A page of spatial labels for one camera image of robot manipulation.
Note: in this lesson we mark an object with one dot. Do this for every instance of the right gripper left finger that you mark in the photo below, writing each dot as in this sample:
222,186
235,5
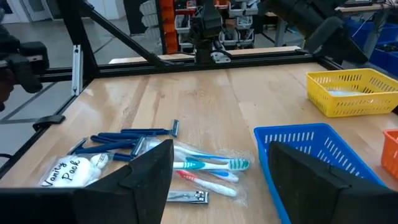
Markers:
124,199

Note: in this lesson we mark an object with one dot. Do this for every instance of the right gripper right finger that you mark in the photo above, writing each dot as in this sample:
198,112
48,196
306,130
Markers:
311,193

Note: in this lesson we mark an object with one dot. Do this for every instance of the blue plastic basket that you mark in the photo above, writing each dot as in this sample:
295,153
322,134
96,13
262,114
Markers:
295,137

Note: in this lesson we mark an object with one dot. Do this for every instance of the vanity pack cotton bag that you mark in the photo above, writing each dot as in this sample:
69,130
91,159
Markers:
71,174

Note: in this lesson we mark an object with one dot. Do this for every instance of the silver nail clipper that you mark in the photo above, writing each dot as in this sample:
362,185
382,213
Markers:
186,197

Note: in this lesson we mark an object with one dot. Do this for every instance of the bagged blue toothbrush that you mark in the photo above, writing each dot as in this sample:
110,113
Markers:
227,176

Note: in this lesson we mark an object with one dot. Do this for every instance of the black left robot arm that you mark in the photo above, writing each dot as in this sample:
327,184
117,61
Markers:
205,18

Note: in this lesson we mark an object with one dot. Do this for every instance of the orange plastic basket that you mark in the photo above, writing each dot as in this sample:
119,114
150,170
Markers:
391,152

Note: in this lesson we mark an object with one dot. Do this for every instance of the yellow plastic basket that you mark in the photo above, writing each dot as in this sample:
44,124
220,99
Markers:
342,105

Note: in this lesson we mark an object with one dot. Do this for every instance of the black table edge clamp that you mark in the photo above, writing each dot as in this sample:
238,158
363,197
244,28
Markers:
49,121

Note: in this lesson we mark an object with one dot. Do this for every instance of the blue storage bins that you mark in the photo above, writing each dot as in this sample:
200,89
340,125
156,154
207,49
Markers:
382,40

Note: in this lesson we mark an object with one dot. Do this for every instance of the shelf of white bins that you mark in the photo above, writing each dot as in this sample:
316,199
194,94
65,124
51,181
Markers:
242,21

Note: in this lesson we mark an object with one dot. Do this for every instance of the black aluminium rig frame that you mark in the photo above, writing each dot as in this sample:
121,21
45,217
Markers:
130,70

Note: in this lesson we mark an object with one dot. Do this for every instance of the orange rack post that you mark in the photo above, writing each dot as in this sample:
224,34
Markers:
167,25

